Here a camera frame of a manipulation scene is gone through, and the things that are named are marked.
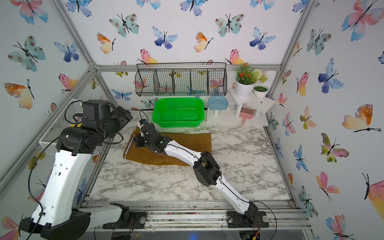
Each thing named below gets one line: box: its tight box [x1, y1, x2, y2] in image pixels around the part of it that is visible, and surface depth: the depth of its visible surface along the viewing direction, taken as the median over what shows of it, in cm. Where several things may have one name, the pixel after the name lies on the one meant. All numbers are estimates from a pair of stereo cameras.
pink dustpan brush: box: [239, 107, 255, 126], surface depth 119 cm
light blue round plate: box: [207, 95, 229, 111], surface depth 108 cm
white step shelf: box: [207, 88, 276, 127], surface depth 116 cm
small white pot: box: [253, 85, 269, 100], surface depth 106 cm
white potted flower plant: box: [235, 62, 268, 99], surface depth 91 cm
